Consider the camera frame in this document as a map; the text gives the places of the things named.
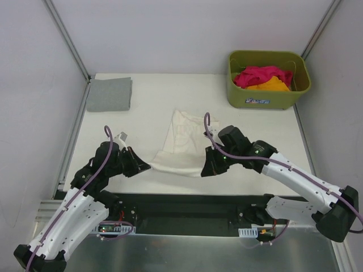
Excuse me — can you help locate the cream white t shirt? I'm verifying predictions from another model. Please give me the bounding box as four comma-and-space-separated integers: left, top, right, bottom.
149, 110, 211, 177

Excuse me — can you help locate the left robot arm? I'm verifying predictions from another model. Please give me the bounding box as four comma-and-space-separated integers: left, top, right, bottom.
14, 142, 151, 271

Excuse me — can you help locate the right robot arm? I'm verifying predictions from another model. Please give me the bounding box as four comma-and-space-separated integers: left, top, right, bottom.
201, 125, 362, 243

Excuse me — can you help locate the olive green plastic bin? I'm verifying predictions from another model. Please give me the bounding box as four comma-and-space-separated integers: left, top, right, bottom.
227, 50, 311, 109

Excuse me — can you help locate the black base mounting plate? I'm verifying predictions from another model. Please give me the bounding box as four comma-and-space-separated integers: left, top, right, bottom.
99, 191, 286, 237

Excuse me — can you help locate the magenta pink t shirt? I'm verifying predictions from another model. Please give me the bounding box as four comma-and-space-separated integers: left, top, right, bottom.
233, 66, 293, 90

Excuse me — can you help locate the orange t shirt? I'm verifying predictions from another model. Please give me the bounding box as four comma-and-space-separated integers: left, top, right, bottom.
246, 76, 290, 92

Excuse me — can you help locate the folded grey t shirt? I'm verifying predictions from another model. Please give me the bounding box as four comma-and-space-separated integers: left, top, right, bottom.
86, 77, 133, 113

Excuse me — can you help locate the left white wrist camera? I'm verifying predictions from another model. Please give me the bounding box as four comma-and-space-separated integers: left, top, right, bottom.
113, 131, 128, 151

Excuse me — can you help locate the left white cable duct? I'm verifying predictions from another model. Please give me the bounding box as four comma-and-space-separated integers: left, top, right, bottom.
90, 224, 136, 236

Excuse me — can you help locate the white cable duct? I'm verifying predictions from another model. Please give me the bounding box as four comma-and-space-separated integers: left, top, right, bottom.
90, 224, 136, 236
238, 226, 277, 238

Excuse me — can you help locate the right white cable duct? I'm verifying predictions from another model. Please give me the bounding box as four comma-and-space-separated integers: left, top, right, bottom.
238, 226, 277, 238

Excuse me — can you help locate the aluminium frame rail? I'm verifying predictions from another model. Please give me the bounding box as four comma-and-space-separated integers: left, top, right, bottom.
35, 199, 64, 222

